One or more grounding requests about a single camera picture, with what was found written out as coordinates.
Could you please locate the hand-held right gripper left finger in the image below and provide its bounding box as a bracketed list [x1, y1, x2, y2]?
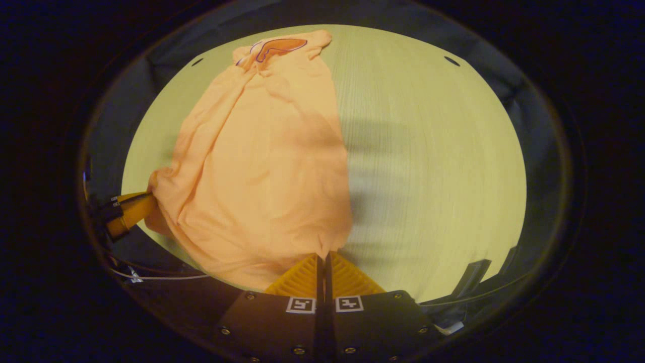
[214, 254, 324, 363]

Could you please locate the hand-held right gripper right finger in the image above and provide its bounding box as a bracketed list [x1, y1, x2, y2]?
[325, 252, 444, 363]

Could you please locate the orange T-shirt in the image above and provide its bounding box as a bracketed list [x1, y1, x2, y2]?
[144, 29, 353, 292]

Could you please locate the black frame bar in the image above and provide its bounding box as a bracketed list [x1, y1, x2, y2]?
[450, 259, 493, 299]

